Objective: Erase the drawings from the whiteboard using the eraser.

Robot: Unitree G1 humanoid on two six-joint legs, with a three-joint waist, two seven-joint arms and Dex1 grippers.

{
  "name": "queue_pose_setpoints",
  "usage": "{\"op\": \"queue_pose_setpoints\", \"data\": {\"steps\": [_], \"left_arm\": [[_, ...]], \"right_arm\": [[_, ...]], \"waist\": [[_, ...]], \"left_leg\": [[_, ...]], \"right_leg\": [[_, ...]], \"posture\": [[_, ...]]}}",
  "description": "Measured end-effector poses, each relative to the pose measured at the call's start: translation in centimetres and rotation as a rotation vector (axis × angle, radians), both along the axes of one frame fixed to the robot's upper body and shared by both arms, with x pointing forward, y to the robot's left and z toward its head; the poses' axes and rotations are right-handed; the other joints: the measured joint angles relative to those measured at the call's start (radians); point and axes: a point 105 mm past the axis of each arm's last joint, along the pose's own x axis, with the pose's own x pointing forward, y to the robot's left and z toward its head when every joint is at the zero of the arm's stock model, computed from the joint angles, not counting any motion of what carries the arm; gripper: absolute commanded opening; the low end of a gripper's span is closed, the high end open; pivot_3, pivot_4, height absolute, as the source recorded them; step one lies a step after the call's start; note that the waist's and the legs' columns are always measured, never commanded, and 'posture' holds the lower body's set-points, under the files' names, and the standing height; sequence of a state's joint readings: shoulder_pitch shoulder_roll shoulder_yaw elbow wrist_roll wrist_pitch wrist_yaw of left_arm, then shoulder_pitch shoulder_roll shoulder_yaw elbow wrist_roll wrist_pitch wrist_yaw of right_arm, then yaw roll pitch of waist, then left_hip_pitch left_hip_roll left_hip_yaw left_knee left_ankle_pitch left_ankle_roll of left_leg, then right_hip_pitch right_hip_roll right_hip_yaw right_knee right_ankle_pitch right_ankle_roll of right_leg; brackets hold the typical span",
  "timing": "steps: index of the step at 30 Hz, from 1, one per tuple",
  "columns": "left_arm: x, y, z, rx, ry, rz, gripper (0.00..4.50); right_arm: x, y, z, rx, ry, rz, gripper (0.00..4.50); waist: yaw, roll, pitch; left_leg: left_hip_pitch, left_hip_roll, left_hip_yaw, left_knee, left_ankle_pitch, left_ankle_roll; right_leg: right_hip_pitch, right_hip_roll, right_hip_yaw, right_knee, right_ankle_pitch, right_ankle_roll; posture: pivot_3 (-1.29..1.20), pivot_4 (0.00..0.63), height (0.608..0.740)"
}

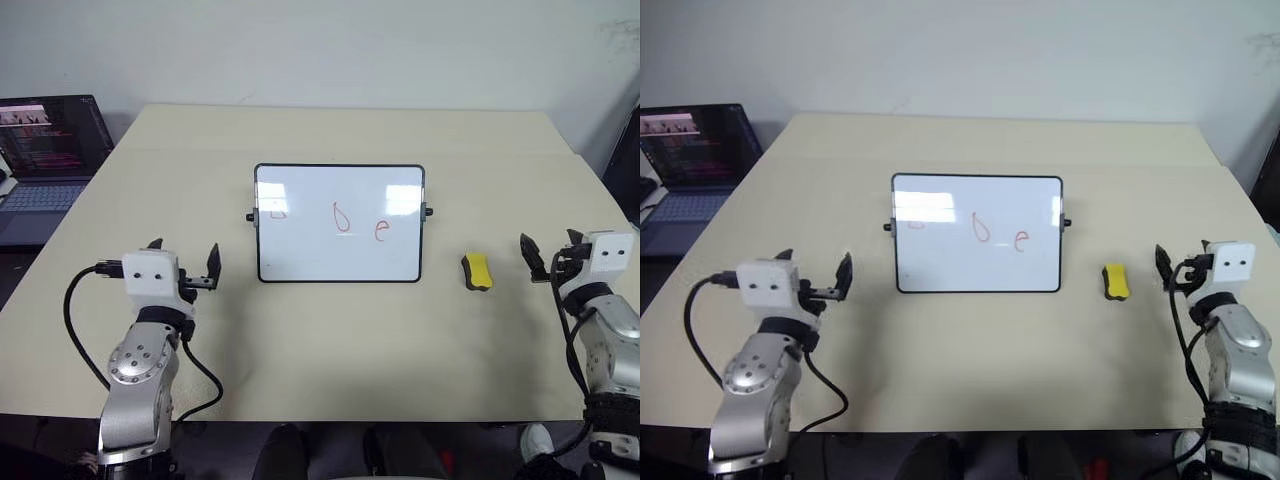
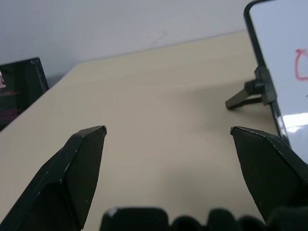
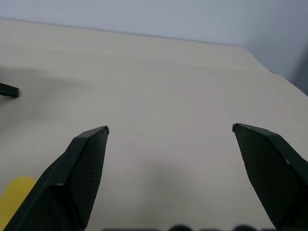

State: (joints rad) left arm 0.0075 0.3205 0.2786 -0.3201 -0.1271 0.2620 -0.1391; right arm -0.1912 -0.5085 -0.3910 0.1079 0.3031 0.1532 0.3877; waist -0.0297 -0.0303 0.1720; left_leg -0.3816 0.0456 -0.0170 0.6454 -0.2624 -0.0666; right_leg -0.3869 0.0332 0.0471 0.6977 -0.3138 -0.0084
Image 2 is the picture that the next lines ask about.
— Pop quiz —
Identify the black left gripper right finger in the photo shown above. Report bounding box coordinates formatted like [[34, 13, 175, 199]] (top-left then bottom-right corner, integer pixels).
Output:
[[230, 126, 308, 223]]

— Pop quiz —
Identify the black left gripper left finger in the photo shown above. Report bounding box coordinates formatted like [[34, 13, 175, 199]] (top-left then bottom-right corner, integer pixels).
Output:
[[0, 125, 108, 231]]

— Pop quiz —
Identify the black whiteboard stand leg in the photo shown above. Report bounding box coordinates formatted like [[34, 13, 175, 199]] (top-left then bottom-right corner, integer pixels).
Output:
[[225, 64, 277, 111]]

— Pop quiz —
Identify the black-framed whiteboard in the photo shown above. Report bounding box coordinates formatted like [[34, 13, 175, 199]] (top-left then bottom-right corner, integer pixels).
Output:
[[243, 0, 308, 166]]

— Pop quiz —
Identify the black printed box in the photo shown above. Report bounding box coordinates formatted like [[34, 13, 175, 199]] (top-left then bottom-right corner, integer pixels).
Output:
[[0, 57, 50, 132]]

